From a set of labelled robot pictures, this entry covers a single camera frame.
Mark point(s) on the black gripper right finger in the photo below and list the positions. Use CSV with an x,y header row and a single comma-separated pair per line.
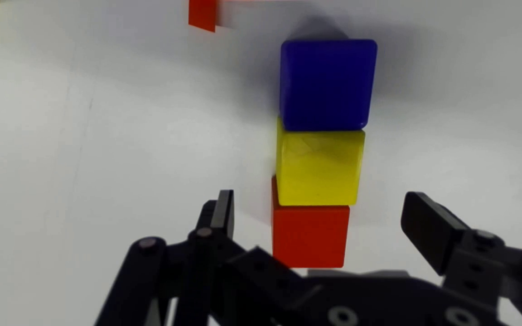
x,y
448,242

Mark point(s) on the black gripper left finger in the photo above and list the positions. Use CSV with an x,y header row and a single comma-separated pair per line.
x,y
243,283

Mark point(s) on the red cube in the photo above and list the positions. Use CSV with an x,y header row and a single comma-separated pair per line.
x,y
310,236

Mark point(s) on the yellow cube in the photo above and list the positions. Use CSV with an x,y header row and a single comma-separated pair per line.
x,y
319,166

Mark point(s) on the blue cube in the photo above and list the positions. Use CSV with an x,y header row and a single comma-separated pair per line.
x,y
326,84

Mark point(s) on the red tape cross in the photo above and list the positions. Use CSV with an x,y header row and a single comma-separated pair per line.
x,y
203,15

